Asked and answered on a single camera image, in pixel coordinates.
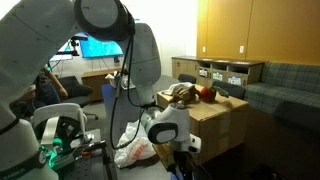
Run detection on white plastic bag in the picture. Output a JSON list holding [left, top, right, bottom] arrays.
[[114, 121, 156, 168]]

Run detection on white cloth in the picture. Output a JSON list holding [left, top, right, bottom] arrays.
[[162, 82, 192, 96]]

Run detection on dark chair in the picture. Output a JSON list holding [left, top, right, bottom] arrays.
[[178, 74, 197, 84], [212, 81, 246, 100]]

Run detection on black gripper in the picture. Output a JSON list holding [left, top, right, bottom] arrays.
[[168, 151, 195, 180]]

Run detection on wall television screen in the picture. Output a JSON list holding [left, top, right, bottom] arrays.
[[78, 33, 123, 58]]

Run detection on black office chair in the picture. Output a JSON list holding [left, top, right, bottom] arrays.
[[59, 76, 93, 108]]

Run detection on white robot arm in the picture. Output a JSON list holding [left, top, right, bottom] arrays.
[[0, 0, 201, 180]]

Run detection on plaid green sofa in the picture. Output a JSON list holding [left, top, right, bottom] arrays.
[[245, 62, 320, 131]]

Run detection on brown plush toy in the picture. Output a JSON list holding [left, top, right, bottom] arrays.
[[169, 85, 200, 105]]

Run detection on person in striped top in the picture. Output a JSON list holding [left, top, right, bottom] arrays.
[[10, 66, 68, 114]]

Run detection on large cardboard box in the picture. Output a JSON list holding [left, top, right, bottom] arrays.
[[156, 83, 250, 165]]

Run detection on low wooden bench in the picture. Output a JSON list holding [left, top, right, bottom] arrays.
[[81, 68, 119, 101]]

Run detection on wooden storage cabinet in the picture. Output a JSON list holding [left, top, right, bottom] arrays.
[[172, 56, 264, 86]]

